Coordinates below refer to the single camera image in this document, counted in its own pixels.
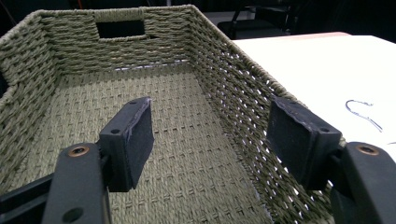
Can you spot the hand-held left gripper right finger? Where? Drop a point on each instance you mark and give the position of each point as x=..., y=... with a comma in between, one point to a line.
x=295, y=146

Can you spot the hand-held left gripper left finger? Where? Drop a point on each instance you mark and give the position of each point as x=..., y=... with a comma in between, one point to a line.
x=124, y=146

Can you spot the black chair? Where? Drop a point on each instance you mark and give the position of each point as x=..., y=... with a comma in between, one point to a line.
x=249, y=26

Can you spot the green woven basket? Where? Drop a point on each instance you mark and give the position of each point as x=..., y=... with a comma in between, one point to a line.
x=186, y=124

